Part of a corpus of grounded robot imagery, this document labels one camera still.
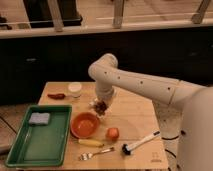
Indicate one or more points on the white dish brush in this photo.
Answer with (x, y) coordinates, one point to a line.
(128, 148)

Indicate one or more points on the orange tomato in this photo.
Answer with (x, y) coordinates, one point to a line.
(112, 134)

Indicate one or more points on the dark grape bunch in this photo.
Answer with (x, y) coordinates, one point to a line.
(100, 107)

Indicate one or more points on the red bowl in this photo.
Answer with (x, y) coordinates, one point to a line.
(84, 125)

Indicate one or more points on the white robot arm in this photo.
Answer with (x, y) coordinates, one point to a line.
(195, 147)

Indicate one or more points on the metal fork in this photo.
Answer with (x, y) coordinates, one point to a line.
(87, 156)

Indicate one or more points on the white cup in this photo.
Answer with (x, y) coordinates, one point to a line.
(75, 89)

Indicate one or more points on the yellow banana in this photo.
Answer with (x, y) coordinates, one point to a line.
(90, 142)

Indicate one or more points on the wooden table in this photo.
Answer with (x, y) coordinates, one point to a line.
(135, 118)

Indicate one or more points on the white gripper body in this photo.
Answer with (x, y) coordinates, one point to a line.
(106, 96)

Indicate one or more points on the green plastic tray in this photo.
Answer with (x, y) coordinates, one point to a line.
(41, 145)

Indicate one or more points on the blue sponge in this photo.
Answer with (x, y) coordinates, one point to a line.
(39, 118)

